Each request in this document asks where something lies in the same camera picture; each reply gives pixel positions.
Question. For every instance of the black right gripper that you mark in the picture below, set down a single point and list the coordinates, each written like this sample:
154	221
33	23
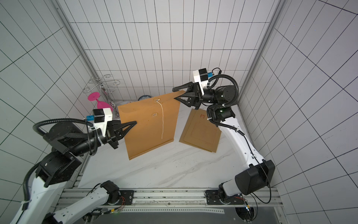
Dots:
196	95

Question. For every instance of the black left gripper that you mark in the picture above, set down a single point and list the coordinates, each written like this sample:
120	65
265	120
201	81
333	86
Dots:
119	129

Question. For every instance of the brown kraft file bag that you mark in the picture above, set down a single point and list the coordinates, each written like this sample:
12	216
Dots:
156	123

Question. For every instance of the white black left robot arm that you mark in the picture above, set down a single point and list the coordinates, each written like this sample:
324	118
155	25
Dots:
69	139

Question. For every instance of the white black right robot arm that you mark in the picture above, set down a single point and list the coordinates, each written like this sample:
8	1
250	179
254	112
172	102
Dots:
219	92

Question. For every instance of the lower brown kraft file bags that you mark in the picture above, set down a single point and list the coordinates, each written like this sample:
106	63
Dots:
200	132

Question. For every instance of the blue white patterned bowl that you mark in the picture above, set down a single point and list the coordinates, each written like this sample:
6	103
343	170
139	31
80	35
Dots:
144	97

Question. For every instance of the pink plastic wine glass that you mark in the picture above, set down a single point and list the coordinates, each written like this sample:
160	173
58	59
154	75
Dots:
100	104

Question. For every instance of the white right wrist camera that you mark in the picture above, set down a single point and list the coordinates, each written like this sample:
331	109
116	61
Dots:
201	77

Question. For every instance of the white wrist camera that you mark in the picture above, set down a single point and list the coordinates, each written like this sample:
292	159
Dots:
99	119
201	77

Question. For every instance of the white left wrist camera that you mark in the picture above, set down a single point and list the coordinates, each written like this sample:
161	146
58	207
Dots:
99	119

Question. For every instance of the silver wire glass rack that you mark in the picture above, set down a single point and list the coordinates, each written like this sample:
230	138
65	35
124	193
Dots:
105	85

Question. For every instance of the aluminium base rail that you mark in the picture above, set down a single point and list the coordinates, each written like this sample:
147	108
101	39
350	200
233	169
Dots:
190	200

